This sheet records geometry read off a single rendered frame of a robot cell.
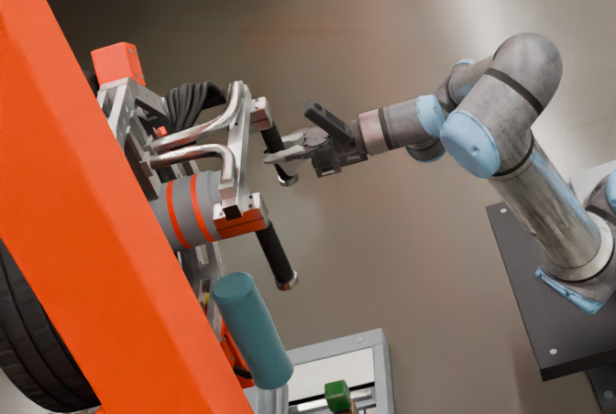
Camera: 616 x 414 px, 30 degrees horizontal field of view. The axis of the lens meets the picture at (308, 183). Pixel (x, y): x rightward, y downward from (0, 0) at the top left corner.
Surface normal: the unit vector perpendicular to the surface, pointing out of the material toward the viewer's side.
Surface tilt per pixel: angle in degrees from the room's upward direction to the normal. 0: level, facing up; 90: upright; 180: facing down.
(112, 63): 55
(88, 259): 90
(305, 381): 0
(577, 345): 0
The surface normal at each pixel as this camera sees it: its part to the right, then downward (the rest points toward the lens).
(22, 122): 0.00, 0.58
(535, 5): -0.31, -0.78
